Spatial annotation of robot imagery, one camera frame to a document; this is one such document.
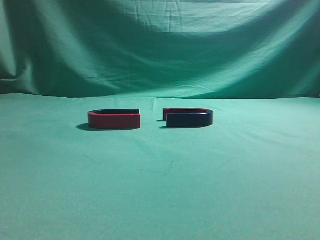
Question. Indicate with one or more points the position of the red-blue horseshoe magnet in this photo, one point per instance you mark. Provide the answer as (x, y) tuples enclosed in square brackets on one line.
[(187, 117), (114, 119)]

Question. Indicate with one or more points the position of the green cloth backdrop and cover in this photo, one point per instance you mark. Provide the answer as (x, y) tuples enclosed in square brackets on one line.
[(254, 174)]

